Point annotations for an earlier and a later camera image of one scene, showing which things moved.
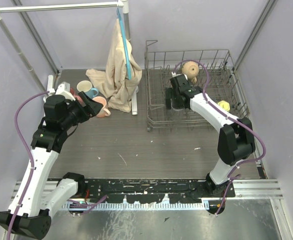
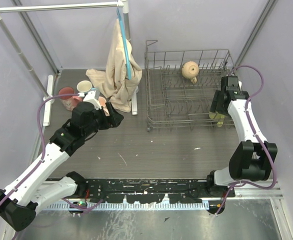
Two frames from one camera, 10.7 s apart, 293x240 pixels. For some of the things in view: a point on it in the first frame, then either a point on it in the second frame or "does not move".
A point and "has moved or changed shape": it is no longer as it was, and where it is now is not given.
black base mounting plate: (155, 191) does not move
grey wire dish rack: (214, 71) does not move
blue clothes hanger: (123, 30) does not move
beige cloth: (115, 83) does not move
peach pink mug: (103, 112) does not move
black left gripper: (85, 105) -> (109, 117)
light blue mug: (86, 87) does not move
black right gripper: (170, 94) -> (215, 106)
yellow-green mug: (224, 105) has moved or changed shape
